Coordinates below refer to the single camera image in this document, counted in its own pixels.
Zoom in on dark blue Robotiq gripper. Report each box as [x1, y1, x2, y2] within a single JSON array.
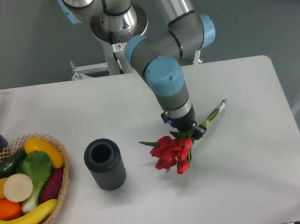
[[161, 105, 207, 140]]

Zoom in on red tulip bouquet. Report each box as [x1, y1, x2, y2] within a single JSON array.
[[139, 99, 227, 174]]

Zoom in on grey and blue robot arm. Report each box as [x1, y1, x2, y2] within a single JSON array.
[[56, 0, 216, 140]]

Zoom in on dark grey ribbed vase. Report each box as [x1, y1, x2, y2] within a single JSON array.
[[84, 138, 126, 191]]

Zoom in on purple sweet potato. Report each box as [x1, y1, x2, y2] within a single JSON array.
[[39, 168, 63, 203]]

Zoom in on green bok choy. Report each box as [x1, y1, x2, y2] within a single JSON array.
[[17, 151, 52, 214]]

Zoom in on yellow squash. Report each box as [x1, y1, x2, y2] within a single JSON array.
[[24, 137, 64, 169]]

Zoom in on woven wicker basket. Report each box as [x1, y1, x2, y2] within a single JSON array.
[[0, 133, 69, 224]]

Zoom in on beige round radish slice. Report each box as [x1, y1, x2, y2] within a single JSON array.
[[3, 173, 33, 202]]

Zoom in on dark green cucumber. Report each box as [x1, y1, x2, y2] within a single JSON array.
[[0, 150, 26, 179]]

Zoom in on orange fruit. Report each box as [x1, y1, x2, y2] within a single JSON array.
[[0, 199, 22, 221]]

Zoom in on yellow banana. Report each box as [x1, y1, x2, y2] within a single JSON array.
[[0, 199, 58, 224]]

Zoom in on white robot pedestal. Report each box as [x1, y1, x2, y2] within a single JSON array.
[[68, 34, 204, 81]]

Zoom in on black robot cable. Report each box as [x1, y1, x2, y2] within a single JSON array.
[[108, 30, 125, 76]]

